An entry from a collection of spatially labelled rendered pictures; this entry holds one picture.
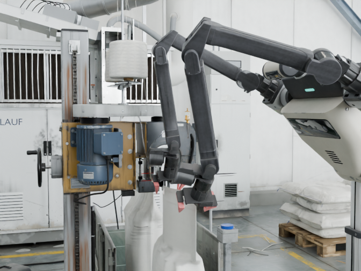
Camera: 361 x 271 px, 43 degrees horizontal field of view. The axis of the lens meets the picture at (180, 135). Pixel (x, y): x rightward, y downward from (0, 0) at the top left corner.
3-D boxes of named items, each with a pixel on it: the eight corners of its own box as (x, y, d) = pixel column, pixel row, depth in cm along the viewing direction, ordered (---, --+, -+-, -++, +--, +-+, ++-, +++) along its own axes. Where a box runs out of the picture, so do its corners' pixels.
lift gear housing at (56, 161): (62, 179, 206) (62, 155, 205) (49, 180, 204) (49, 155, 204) (62, 176, 216) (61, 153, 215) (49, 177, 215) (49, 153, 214)
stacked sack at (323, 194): (380, 203, 446) (380, 188, 446) (320, 207, 428) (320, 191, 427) (352, 195, 487) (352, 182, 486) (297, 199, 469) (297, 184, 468)
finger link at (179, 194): (171, 203, 166) (177, 188, 159) (189, 202, 168) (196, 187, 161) (174, 219, 161) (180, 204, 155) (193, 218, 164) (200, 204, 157)
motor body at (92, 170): (115, 185, 188) (115, 125, 187) (78, 187, 184) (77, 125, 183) (110, 180, 203) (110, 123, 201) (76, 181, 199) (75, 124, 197)
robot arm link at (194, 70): (200, 49, 126) (200, 37, 135) (179, 52, 126) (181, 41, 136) (220, 178, 146) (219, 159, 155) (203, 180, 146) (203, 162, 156)
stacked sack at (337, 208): (356, 214, 449) (356, 201, 448) (316, 216, 441) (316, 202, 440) (324, 202, 513) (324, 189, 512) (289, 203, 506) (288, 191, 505)
